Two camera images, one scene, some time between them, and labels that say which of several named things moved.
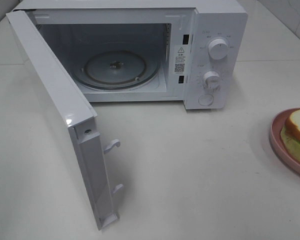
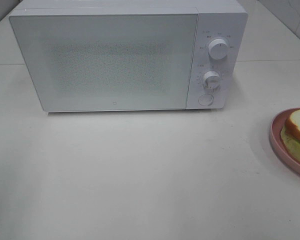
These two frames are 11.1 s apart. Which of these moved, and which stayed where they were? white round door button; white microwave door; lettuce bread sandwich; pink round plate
Moved: white microwave door
Stayed: white round door button; lettuce bread sandwich; pink round plate
